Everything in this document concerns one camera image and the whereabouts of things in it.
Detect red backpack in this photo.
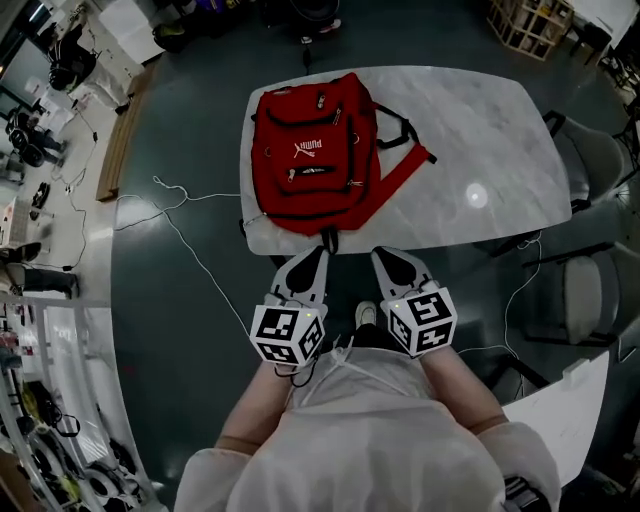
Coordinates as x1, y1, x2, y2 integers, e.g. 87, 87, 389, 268
249, 72, 438, 255

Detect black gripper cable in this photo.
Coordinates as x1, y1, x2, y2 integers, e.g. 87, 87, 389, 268
272, 357, 322, 390

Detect grey strap buckle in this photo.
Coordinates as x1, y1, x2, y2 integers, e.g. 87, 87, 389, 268
501, 475, 552, 512

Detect wooden crate shelf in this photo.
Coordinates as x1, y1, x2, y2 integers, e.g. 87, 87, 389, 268
486, 0, 577, 63

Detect wooden plank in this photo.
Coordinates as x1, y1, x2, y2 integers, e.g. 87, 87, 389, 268
95, 63, 157, 202

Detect white marble table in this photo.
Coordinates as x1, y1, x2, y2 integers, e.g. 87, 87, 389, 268
239, 64, 573, 256

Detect curved white counter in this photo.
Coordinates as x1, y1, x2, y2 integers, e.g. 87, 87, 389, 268
29, 302, 157, 501

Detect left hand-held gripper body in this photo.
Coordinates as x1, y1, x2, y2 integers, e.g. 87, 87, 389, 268
248, 292, 329, 369

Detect person's white shirt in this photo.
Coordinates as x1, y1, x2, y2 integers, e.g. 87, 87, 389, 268
173, 346, 562, 512

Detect black chair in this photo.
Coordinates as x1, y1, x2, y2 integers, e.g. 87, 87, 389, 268
568, 21, 614, 67

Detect person's black trousers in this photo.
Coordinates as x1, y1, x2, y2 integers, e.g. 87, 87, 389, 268
347, 323, 404, 354

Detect person's white shoe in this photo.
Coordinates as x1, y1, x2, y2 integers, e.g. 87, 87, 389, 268
354, 300, 378, 330

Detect person's right forearm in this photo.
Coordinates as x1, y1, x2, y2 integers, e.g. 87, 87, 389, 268
422, 344, 507, 435

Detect grey chair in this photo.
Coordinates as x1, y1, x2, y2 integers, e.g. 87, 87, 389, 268
541, 109, 627, 214
521, 241, 640, 347

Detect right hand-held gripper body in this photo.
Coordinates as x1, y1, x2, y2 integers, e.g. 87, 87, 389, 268
380, 279, 459, 359

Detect person's left forearm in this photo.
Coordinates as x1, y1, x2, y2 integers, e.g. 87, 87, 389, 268
216, 355, 302, 454

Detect white cable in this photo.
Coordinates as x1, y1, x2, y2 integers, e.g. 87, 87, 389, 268
113, 174, 252, 332

